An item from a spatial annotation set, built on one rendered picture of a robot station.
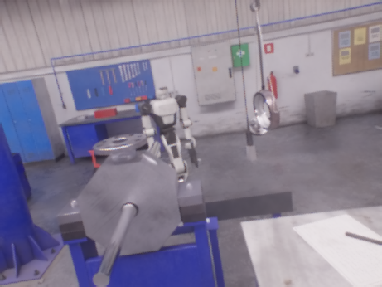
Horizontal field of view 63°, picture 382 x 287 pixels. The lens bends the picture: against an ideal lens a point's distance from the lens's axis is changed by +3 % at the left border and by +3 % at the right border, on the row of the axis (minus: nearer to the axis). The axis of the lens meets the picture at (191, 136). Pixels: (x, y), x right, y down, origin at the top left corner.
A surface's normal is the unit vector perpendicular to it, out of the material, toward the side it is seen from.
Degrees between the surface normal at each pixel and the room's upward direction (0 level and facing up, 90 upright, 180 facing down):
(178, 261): 90
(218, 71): 90
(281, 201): 90
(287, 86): 90
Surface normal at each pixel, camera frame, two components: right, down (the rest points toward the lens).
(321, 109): 0.08, 0.29
